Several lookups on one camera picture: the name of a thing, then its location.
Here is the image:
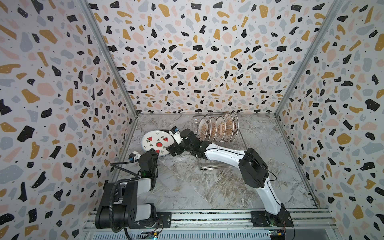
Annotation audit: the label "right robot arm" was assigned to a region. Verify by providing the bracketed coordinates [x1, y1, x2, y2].
[166, 127, 294, 229]

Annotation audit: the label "orange sunburst plate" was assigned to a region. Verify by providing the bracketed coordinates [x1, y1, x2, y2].
[197, 115, 211, 141]

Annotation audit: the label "patterned plate in rack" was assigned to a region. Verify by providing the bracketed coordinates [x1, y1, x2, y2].
[224, 113, 234, 142]

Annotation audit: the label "aluminium corner post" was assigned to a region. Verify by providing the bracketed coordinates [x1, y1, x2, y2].
[274, 0, 343, 119]
[78, 0, 138, 118]

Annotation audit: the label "white plate red rim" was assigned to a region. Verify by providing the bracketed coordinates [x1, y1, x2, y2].
[209, 117, 217, 142]

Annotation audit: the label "aluminium corner post right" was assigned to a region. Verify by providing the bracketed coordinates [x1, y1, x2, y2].
[274, 0, 343, 119]

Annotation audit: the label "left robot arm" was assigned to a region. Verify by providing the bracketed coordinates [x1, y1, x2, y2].
[95, 149, 159, 233]

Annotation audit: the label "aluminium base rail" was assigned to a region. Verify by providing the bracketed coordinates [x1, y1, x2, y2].
[84, 209, 343, 240]

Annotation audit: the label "watermelon pattern plate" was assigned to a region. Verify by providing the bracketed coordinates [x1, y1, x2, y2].
[141, 130, 175, 157]

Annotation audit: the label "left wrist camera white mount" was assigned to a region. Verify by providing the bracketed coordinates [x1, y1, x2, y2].
[129, 152, 141, 162]

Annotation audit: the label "patterned plate rack rear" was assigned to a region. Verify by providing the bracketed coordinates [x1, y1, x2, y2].
[230, 112, 239, 142]

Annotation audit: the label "aluminium corner post left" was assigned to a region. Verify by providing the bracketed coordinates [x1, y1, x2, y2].
[78, 0, 138, 118]

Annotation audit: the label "wire dish rack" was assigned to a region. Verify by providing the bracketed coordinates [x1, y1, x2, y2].
[192, 112, 247, 171]

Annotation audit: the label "white plate red characters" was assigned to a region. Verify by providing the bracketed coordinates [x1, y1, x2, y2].
[215, 116, 226, 142]

